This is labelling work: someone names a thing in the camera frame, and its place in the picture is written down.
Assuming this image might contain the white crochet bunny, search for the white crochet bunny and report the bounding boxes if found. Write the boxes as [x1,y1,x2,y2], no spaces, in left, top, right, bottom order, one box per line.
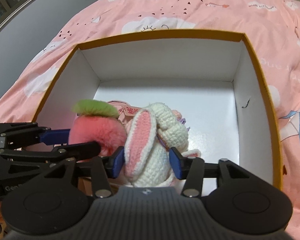
[124,102,201,187]

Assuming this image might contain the pink printed bed quilt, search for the pink printed bed quilt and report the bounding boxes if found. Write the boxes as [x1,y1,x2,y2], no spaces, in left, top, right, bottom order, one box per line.
[0,0,300,239]

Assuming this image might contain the orange cardboard box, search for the orange cardboard box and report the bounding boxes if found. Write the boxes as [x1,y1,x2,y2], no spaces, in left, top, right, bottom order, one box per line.
[33,29,282,189]

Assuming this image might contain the pink plush radish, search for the pink plush radish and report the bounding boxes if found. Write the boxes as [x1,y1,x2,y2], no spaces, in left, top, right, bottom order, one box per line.
[68,99,127,156]

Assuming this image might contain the pink tag card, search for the pink tag card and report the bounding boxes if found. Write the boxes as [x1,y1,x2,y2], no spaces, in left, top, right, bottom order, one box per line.
[108,100,140,130]

